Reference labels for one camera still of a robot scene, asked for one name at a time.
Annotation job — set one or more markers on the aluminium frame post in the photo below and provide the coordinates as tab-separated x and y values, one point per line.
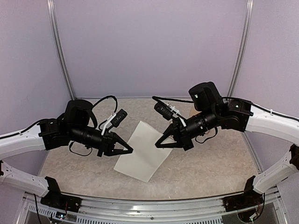
242	47
59	48

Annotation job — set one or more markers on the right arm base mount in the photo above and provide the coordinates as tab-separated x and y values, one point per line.
247	198

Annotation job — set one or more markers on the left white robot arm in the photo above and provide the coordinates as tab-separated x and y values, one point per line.
77	124

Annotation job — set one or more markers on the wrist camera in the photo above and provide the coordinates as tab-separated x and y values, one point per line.
118	118
164	111

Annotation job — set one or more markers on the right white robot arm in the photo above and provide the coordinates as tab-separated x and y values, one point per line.
238	114

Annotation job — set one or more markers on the cream lined letter paper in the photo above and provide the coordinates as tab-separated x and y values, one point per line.
146	158

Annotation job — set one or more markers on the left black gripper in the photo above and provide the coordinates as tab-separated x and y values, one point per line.
107	143

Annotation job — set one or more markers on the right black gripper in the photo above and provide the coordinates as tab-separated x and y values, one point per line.
182	138

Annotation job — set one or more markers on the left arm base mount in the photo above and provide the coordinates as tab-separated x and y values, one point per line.
55	199

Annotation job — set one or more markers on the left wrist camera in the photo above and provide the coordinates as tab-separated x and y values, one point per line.
118	118

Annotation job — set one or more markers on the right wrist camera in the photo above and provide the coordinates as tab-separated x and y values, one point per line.
164	111

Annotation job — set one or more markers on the brown kraft envelope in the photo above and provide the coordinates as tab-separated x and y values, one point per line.
193	111

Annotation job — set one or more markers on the left aluminium frame post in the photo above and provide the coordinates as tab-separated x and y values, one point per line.
59	48

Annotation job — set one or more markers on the right aluminium frame post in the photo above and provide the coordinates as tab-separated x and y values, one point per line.
242	47

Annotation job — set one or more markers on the front aluminium rail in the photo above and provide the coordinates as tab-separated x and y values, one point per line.
207	210

